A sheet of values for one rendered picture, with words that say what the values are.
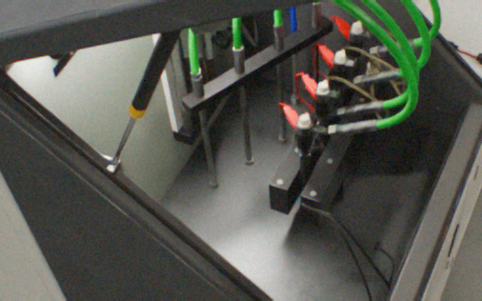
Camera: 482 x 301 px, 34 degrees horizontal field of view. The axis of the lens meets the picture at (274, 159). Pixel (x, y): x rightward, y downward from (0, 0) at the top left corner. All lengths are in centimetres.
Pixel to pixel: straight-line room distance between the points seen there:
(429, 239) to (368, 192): 24
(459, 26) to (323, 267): 58
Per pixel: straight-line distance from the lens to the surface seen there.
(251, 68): 144
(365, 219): 156
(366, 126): 126
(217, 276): 111
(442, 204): 145
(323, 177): 143
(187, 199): 160
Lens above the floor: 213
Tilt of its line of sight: 52 degrees down
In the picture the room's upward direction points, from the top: 3 degrees counter-clockwise
